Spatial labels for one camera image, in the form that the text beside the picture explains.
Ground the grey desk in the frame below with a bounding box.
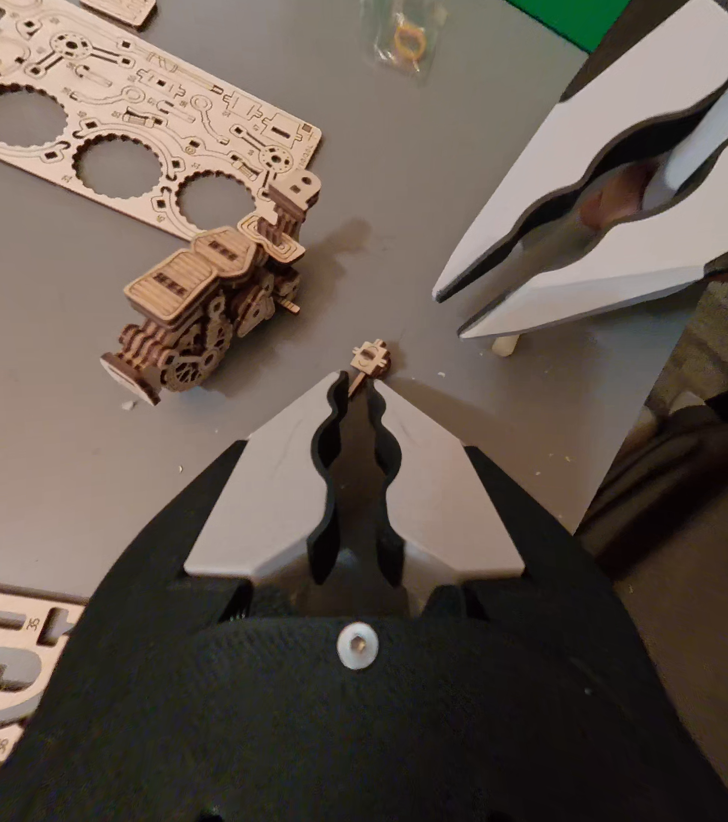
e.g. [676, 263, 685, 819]
[0, 0, 702, 822]

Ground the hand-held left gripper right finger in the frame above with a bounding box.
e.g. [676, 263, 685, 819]
[367, 381, 526, 618]

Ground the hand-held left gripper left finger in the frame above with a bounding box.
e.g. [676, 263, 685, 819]
[182, 370, 350, 613]

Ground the person's right hand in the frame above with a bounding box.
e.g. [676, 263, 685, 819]
[577, 160, 658, 232]

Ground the small wooden sheet offcut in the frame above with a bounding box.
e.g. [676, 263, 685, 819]
[79, 0, 158, 33]

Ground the wooden sheet with round holes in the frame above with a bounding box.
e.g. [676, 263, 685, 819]
[0, 0, 323, 242]

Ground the green plastic bin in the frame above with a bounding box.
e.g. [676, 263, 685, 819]
[505, 0, 631, 54]

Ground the small wooden cross part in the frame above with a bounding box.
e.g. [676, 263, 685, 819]
[348, 338, 393, 399]

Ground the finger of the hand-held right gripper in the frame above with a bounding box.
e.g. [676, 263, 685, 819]
[432, 0, 728, 306]
[457, 115, 728, 343]

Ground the clear bag with rubber bands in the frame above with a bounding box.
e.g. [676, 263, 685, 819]
[363, 0, 448, 81]

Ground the wooden model motorcycle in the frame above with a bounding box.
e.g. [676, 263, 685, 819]
[98, 170, 322, 408]

